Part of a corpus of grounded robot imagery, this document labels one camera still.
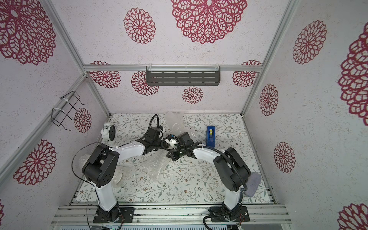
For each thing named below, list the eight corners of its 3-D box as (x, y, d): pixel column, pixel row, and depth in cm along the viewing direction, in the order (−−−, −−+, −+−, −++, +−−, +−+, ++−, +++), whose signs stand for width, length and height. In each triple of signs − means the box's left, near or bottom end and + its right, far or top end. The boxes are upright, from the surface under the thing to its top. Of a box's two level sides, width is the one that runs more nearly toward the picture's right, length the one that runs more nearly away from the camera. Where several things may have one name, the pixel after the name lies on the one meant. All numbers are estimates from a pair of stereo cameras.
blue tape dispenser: (206, 146, 103) (207, 140, 98) (206, 131, 112) (207, 125, 106) (213, 147, 103) (215, 141, 97) (213, 132, 112) (215, 126, 106)
